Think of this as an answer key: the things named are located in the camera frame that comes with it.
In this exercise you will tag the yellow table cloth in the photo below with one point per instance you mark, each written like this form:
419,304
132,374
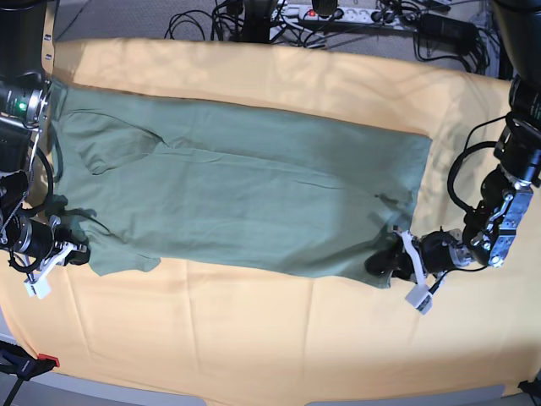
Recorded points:
235,336

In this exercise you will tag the white power strip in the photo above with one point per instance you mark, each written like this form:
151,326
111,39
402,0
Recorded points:
304,14

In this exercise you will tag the blue red clamp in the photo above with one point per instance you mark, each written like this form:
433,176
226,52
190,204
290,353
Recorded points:
23,366

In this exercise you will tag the black table leg post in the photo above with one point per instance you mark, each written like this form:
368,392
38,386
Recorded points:
257,21

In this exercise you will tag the robot arm image left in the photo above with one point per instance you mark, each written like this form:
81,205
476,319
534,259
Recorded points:
26,175

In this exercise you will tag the green T-shirt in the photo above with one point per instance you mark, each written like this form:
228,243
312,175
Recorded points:
141,179

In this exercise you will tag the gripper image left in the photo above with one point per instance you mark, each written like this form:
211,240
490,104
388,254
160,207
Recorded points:
37,240

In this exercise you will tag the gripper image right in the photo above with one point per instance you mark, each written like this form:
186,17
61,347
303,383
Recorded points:
440,251

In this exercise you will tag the black clamp right corner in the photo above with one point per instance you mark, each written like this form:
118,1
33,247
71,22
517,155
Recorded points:
532,388

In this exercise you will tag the black power adapter brick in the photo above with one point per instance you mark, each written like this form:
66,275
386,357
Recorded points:
447,30

